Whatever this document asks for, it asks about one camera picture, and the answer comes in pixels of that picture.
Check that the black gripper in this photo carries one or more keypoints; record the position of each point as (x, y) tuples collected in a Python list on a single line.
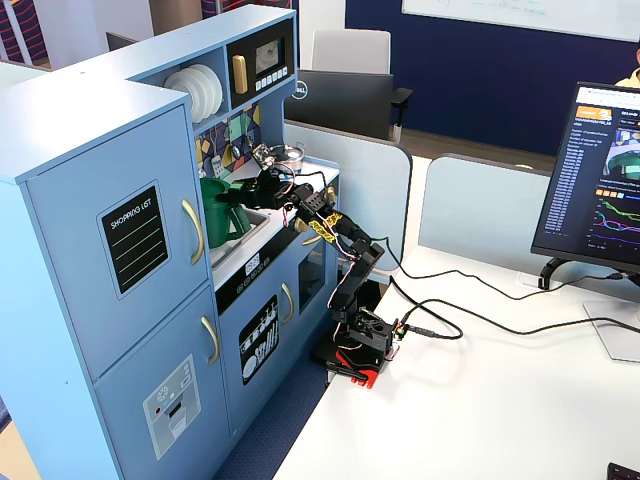
[(251, 194)]

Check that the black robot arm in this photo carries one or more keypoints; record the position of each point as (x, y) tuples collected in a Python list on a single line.
[(350, 270)]

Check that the hanging toy grater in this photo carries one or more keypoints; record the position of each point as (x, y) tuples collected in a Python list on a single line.
[(217, 166)]

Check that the green toy pitcher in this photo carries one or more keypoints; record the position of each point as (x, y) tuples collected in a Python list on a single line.
[(217, 220)]

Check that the hanging toy ladle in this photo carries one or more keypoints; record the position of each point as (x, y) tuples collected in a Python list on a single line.
[(234, 150)]

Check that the silver toy pot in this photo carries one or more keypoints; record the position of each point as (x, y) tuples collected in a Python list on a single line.
[(292, 159)]

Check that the gold stove knob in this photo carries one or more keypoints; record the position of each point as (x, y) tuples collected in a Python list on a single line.
[(331, 193), (299, 223)]

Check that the white toy plate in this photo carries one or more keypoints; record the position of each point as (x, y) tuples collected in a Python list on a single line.
[(208, 94), (177, 85), (199, 97), (218, 90)]

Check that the light blue desk divider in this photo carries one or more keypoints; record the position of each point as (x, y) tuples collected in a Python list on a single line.
[(370, 190), (480, 210)]

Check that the black Dell monitor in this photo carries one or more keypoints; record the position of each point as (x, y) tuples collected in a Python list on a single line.
[(345, 105)]

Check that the blue toy kitchen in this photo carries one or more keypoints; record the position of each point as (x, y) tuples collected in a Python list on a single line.
[(100, 250)]

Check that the grey office chair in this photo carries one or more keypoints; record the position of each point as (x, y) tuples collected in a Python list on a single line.
[(350, 50)]

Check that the dark grey chair back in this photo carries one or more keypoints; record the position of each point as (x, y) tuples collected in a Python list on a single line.
[(120, 41)]

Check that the red table clamp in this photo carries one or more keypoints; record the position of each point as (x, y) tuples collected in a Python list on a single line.
[(360, 370)]

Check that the computer monitor with graphs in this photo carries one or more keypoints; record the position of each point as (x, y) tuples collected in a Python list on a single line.
[(590, 175)]

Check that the black keyboard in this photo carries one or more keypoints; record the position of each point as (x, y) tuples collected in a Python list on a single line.
[(625, 472)]

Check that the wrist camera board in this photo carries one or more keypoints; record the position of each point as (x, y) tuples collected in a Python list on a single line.
[(263, 155)]

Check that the wall whiteboard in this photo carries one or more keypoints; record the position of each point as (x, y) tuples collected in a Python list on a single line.
[(525, 12)]

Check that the silver monitor base plate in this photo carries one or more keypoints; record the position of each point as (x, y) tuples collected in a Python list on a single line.
[(617, 335)]

